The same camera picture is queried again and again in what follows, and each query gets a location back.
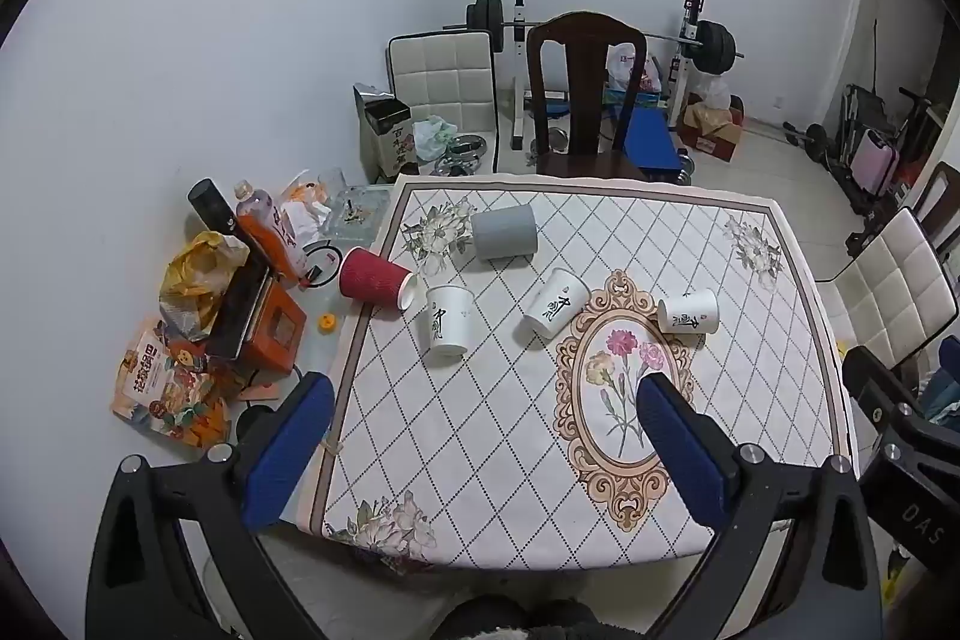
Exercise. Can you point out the yellow plastic bag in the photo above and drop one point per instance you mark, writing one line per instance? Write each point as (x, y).
(195, 284)

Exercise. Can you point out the cardboard box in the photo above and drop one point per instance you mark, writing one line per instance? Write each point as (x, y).
(712, 130)

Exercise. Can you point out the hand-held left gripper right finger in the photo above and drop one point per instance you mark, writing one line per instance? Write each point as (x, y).
(682, 452)

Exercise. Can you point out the white red plastic bag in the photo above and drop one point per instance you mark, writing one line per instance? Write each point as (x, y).
(628, 64)

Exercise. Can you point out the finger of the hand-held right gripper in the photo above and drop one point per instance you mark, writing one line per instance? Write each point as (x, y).
(874, 377)

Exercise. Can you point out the orange drink bottle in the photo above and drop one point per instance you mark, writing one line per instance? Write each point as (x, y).
(266, 231)

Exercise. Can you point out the pale green plastic bag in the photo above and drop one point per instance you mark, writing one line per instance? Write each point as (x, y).
(435, 136)

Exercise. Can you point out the red ribbed paper cup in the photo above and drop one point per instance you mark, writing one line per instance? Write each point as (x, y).
(371, 277)

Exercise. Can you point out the blue cloth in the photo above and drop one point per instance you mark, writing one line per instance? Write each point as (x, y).
(946, 392)

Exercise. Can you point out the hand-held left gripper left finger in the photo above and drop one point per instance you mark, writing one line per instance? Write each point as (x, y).
(289, 452)

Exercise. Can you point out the blue bench pad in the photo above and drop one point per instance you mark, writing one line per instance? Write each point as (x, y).
(651, 139)

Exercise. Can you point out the orange snack packet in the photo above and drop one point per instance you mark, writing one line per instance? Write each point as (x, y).
(161, 389)

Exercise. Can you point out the black floor dumbbell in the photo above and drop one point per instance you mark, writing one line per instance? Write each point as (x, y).
(811, 139)

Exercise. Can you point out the metal bowls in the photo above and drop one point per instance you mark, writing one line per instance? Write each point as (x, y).
(461, 154)

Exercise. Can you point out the white squat rack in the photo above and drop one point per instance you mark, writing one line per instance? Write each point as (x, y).
(519, 55)

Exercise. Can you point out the yellow bottle cap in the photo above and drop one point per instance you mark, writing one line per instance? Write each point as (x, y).
(327, 323)

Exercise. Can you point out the white paper cup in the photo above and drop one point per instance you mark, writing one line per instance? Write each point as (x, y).
(555, 302)
(448, 321)
(688, 311)

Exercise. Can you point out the black barbell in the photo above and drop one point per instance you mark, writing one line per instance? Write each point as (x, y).
(716, 48)

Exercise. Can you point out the dark wooden chair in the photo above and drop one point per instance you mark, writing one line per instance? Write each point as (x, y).
(583, 85)

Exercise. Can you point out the white padded chair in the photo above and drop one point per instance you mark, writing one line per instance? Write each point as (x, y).
(892, 287)
(442, 78)

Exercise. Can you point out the pink suitcase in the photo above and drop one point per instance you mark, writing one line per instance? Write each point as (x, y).
(877, 160)

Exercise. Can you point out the black thermos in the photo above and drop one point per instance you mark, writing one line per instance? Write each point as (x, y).
(214, 205)

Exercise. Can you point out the orange box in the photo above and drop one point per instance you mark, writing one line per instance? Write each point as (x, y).
(274, 329)

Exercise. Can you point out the dark tea box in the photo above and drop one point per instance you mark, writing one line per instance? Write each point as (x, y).
(386, 141)

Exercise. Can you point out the grey cup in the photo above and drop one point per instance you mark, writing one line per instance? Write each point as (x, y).
(504, 233)

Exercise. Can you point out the glass ashtray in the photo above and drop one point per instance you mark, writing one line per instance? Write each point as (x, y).
(358, 209)

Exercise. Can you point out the floral tablecloth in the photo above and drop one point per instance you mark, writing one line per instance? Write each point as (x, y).
(487, 445)

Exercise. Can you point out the white orange plastic bag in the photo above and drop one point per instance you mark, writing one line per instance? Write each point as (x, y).
(304, 209)

